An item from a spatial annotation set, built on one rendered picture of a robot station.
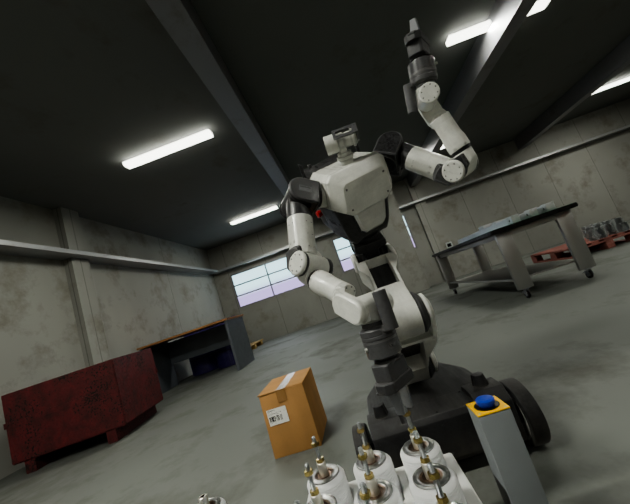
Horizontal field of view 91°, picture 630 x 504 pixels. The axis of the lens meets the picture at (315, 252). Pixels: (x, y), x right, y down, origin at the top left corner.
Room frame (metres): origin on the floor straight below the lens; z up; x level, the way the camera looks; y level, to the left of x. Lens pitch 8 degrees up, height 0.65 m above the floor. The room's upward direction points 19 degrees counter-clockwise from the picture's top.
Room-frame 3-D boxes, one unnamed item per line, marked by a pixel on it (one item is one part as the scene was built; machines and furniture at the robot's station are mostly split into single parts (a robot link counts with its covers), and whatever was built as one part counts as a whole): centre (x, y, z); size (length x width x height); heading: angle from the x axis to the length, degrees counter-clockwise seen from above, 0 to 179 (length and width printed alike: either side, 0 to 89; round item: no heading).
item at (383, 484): (0.69, 0.04, 0.25); 0.08 x 0.08 x 0.01
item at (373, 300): (0.79, -0.10, 0.57); 0.11 x 0.11 x 0.11; 36
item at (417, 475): (0.68, -0.08, 0.25); 0.08 x 0.08 x 0.01
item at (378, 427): (1.37, -0.23, 0.19); 0.64 x 0.52 x 0.33; 176
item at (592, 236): (5.26, -4.18, 0.19); 1.32 x 0.92 x 0.38; 178
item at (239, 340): (5.40, 2.45, 0.42); 1.59 x 0.81 x 0.84; 86
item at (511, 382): (1.11, -0.48, 0.10); 0.20 x 0.05 x 0.20; 176
